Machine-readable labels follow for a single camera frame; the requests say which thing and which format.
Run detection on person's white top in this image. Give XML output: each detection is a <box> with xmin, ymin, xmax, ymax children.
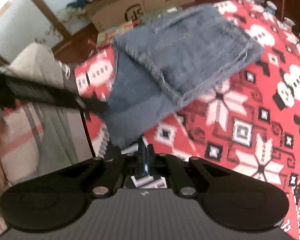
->
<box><xmin>9</xmin><ymin>42</ymin><xmax>65</xmax><ymax>88</ymax></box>

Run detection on cardboard box with logo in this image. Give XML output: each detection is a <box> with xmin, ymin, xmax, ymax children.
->
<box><xmin>86</xmin><ymin>0</ymin><xmax>144</xmax><ymax>32</ymax></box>

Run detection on frosted glass door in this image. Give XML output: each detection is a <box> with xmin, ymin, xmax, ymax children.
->
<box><xmin>0</xmin><ymin>0</ymin><xmax>65</xmax><ymax>63</ymax></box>

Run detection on person's plaid pants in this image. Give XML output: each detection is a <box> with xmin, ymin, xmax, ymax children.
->
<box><xmin>0</xmin><ymin>102</ymin><xmax>95</xmax><ymax>233</ymax></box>

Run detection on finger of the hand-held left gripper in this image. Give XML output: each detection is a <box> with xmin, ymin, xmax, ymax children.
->
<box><xmin>75</xmin><ymin>96</ymin><xmax>109</xmax><ymax>114</ymax></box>

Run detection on wooden door frame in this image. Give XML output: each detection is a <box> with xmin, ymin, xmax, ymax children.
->
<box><xmin>16</xmin><ymin>0</ymin><xmax>73</xmax><ymax>45</ymax></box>

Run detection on white pet bowl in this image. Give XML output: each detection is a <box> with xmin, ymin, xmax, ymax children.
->
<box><xmin>282</xmin><ymin>17</ymin><xmax>295</xmax><ymax>30</ymax></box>

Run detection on red patterned blanket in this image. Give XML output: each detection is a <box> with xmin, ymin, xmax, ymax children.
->
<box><xmin>74</xmin><ymin>0</ymin><xmax>300</xmax><ymax>240</ymax></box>

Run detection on blue pet bowl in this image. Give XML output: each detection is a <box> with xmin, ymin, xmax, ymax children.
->
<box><xmin>265</xmin><ymin>1</ymin><xmax>277</xmax><ymax>14</ymax></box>

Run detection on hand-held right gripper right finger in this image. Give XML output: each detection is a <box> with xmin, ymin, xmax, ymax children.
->
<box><xmin>147</xmin><ymin>144</ymin><xmax>233</xmax><ymax>197</ymax></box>

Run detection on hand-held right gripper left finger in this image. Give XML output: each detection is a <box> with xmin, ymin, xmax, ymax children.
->
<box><xmin>60</xmin><ymin>142</ymin><xmax>145</xmax><ymax>198</ymax></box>

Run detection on blue denim jeans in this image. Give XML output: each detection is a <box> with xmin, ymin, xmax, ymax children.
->
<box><xmin>100</xmin><ymin>4</ymin><xmax>265</xmax><ymax>150</ymax></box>

